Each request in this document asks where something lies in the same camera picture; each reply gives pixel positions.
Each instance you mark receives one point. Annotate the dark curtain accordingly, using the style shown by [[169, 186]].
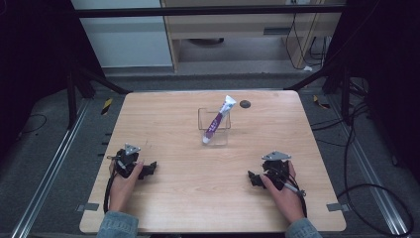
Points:
[[386, 66], [33, 49]]

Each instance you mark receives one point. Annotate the black horizontal frame bar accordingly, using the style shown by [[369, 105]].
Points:
[[198, 12]]

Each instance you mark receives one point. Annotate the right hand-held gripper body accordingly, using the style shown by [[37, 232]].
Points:
[[276, 170]]

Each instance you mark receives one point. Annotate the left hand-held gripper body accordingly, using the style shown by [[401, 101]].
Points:
[[127, 162]]

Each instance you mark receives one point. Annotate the dark round table grommet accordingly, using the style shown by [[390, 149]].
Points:
[[245, 104]]

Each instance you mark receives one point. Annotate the aluminium floor rail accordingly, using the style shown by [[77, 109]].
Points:
[[373, 178], [49, 172]]

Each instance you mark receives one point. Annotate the person's right hand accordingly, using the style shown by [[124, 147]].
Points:
[[285, 200]]

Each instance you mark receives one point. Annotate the clear plastic container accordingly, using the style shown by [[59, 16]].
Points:
[[223, 139]]

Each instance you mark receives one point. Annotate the small white plug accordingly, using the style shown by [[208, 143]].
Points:
[[307, 68]]

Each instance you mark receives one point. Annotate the grey tape piece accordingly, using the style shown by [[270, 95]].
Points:
[[87, 207], [337, 207]]

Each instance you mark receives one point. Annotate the black metal stand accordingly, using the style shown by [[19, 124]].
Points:
[[345, 95], [72, 99]]

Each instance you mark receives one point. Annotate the person's left hand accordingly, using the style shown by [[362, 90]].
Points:
[[122, 191]]

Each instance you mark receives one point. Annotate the yellow black striped tape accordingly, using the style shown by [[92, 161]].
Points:
[[320, 102], [106, 106]]

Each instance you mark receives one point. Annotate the light wooden desk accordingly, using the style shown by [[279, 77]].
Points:
[[231, 24]]

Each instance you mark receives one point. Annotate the white cabinet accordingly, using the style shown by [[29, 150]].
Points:
[[125, 39]]

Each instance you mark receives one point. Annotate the purple white toothpaste tube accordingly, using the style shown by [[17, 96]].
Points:
[[216, 122]]

